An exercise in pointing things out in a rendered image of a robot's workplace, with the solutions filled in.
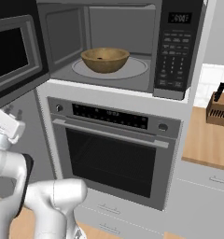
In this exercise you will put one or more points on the wooden bowl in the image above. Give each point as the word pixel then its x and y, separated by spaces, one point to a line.
pixel 105 60

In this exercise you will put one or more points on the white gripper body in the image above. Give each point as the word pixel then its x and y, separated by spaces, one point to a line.
pixel 7 124

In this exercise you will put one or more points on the grey built-in oven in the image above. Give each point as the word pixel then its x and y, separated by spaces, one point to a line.
pixel 117 155

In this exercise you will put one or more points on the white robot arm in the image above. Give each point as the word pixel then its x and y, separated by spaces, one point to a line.
pixel 51 199

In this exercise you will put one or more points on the grey drawer front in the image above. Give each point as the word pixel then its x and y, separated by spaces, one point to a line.
pixel 129 208
pixel 198 175
pixel 138 228

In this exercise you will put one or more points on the round oven knob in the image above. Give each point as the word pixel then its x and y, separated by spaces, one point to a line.
pixel 58 108
pixel 162 126

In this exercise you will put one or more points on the grey cupboard door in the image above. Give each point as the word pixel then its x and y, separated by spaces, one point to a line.
pixel 201 214

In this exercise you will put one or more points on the black microwave door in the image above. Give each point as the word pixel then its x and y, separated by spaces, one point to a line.
pixel 14 53

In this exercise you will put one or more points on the white tall appliance cabinet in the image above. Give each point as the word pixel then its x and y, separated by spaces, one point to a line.
pixel 117 91

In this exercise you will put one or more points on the wooden knife block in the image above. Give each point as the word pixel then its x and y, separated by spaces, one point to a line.
pixel 218 112

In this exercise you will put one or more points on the black and grey microwave oven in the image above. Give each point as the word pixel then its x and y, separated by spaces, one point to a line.
pixel 176 46

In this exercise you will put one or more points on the black glass oven door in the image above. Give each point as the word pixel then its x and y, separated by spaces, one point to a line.
pixel 110 165

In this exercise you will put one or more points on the grey microwave turntable plate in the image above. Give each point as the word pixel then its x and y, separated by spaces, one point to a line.
pixel 135 70

